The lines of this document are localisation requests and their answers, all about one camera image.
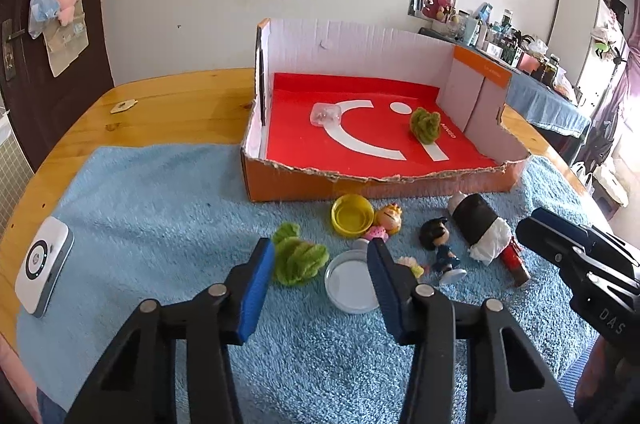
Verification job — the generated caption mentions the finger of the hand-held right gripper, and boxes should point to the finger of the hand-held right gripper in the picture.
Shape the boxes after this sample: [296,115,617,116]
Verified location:
[531,207,640,275]
[516,219,640,292]

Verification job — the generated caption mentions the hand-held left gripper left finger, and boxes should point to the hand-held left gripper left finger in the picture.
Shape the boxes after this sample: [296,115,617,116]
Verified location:
[65,238,277,424]

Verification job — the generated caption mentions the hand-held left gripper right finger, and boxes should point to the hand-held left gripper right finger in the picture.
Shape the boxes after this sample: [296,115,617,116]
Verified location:
[366,238,581,424]

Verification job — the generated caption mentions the clear round lid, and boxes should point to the clear round lid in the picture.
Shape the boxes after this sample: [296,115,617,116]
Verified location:
[324,249,382,315]

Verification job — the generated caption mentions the green pipe-cleaner plant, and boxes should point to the green pipe-cleaner plant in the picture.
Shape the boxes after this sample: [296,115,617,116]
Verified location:
[271,222,331,287]
[409,108,443,143]

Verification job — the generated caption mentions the blonde girl figurine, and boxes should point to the blonde girl figurine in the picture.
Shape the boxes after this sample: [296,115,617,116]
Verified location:
[352,203,403,252]

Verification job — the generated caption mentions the black white sushi toy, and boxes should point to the black white sushi toy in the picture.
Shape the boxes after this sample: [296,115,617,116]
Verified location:
[446,193,513,265]

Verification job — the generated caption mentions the black-haired figurine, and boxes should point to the black-haired figurine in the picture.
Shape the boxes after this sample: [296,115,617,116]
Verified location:
[419,216,468,285]

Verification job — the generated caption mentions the orange cardboard box red bottom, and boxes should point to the orange cardboard box red bottom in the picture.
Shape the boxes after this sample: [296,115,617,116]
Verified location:
[241,18,532,203]

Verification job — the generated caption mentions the person's right forearm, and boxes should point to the person's right forearm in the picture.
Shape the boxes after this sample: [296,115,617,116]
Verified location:
[572,336,640,424]

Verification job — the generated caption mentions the yellow pink pipe-cleaner flower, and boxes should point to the yellow pink pipe-cleaner flower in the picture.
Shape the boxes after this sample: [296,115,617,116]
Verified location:
[397,255,426,279]

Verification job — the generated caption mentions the white bags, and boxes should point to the white bags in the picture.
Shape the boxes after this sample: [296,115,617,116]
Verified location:
[575,159,631,219]

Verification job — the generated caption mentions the yellow round lid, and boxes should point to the yellow round lid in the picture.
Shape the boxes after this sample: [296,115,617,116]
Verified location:
[331,195,375,237]

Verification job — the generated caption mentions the blue tablecloth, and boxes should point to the blue tablecloth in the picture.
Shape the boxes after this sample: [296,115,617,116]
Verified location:
[417,26,593,135]

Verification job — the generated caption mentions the blue towel mat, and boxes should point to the blue towel mat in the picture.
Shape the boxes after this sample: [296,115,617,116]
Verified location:
[15,144,613,424]

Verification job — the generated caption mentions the purple curtain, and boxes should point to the purple curtain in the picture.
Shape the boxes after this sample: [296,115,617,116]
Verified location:
[590,38,640,205]

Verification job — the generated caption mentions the small clear plastic container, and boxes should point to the small clear plastic container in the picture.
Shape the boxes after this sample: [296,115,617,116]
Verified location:
[309,101,343,127]

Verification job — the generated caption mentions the white cabinet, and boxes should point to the white cabinet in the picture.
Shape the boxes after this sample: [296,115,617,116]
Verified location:
[545,0,618,104]

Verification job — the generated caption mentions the row of cosmetic bottles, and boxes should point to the row of cosmetic bottles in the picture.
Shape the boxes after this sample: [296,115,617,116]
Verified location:
[450,4,576,99]

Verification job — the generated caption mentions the white round-button device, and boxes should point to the white round-button device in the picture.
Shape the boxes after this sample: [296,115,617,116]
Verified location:
[14,216,75,319]

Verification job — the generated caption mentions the dark brown door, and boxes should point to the dark brown door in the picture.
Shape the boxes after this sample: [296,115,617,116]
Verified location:
[0,0,115,172]

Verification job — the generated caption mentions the beige hanging pouch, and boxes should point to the beige hanging pouch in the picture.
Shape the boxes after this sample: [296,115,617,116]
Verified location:
[42,0,91,78]

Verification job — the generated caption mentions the pink plush pig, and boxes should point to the pink plush pig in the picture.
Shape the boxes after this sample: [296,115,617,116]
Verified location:
[52,0,83,27]

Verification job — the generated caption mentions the clear plastic bag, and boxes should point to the clear plastic bag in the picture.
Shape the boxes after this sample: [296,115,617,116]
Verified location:
[29,0,61,39]

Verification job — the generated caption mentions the metal door handle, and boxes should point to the metal door handle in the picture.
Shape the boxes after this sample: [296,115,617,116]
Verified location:
[1,20,26,80]

